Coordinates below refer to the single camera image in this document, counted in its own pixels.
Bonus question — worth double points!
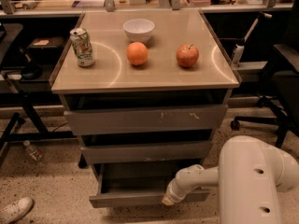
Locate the plastic water bottle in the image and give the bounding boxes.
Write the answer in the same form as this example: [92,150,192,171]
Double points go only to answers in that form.
[23,140,43,161]

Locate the black office chair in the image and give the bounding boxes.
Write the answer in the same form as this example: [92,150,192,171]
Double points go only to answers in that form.
[230,0,299,148]

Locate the grey top drawer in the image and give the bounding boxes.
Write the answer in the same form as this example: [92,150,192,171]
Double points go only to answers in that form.
[64,105,227,135]

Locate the red apple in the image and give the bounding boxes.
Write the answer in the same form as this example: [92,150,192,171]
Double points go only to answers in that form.
[176,44,199,68]

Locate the grey middle drawer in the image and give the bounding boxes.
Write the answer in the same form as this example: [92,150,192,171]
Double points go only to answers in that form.
[81,141,212,164]

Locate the green white soda can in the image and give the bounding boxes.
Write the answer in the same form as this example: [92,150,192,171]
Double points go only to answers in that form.
[70,28,94,67]

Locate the grey drawer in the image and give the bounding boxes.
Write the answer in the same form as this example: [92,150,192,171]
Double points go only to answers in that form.
[90,160,200,208]
[81,141,212,164]
[64,105,227,135]

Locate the grey drawer cabinet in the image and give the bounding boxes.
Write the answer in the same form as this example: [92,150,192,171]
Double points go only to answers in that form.
[49,8,242,173]

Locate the orange fruit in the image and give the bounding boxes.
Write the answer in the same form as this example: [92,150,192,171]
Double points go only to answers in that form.
[126,42,148,65]

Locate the black desk frame left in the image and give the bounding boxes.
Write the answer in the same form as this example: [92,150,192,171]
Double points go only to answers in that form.
[0,23,78,168]

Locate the white bowl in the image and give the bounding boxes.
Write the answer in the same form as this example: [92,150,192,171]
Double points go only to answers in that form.
[123,19,155,43]

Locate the dark box under desk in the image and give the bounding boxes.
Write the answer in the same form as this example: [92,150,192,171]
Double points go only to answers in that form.
[27,36,65,59]

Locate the white sneaker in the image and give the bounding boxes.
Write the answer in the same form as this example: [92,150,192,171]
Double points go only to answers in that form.
[0,197,34,224]

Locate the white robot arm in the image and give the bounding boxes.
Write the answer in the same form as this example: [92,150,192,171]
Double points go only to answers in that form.
[162,135,299,224]

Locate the white handled tool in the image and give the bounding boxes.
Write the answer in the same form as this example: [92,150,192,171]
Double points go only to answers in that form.
[231,11,272,68]

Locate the grey bottom drawer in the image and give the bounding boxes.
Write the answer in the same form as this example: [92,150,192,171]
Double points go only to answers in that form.
[90,160,200,208]

